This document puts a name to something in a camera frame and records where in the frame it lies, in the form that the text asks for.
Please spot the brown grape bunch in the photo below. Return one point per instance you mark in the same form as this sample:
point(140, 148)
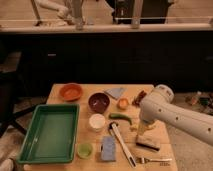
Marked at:
point(136, 101)

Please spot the green plastic tray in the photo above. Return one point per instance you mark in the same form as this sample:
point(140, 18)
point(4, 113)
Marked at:
point(51, 135)

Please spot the grey-blue cloth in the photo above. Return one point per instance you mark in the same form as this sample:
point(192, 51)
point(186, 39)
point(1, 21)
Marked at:
point(115, 93)

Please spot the orange bowl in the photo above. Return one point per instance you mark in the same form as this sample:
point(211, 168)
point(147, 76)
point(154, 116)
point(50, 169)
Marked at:
point(70, 92)

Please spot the yellow banana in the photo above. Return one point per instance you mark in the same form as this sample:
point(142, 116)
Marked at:
point(134, 127)

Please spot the small orange cup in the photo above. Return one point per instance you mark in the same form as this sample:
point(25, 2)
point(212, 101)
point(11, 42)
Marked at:
point(122, 103)

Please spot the black office chair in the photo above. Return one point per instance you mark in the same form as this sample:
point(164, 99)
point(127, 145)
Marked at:
point(10, 83)

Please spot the white cup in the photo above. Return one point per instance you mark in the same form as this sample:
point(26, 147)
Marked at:
point(97, 122)

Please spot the blue sponge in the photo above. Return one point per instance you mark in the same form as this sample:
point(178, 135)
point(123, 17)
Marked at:
point(108, 149)

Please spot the silver fork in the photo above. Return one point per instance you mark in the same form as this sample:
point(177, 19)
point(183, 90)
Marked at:
point(144, 160)

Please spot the small green cup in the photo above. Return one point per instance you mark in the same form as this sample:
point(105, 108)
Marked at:
point(84, 150)

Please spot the purple bowl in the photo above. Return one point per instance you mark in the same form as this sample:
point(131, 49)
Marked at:
point(99, 102)

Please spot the green chili pepper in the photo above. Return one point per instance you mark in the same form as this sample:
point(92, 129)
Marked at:
point(120, 116)

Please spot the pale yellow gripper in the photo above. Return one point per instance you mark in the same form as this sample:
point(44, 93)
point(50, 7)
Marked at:
point(142, 127)

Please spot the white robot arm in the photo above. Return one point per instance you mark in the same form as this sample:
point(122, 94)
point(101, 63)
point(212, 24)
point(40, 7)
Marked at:
point(157, 106)

